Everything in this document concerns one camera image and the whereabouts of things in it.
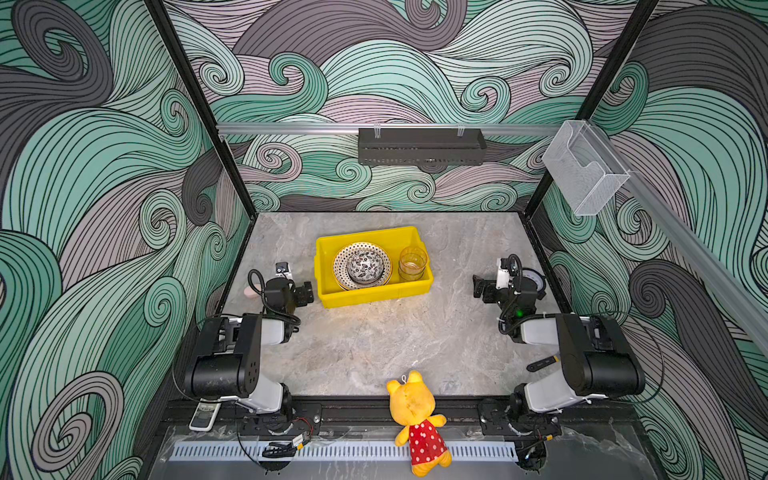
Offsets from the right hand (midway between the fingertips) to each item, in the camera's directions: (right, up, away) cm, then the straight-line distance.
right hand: (490, 275), depth 94 cm
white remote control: (-79, -32, -21) cm, 88 cm away
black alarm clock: (+17, -2, +4) cm, 18 cm away
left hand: (-64, -2, +1) cm, 64 cm away
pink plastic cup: (-25, +4, -1) cm, 26 cm away
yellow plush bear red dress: (-28, -27, -24) cm, 46 cm away
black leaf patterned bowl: (-40, +2, +1) cm, 40 cm away
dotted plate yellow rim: (-48, +6, +7) cm, 49 cm away
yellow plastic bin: (-50, -5, -5) cm, 51 cm away
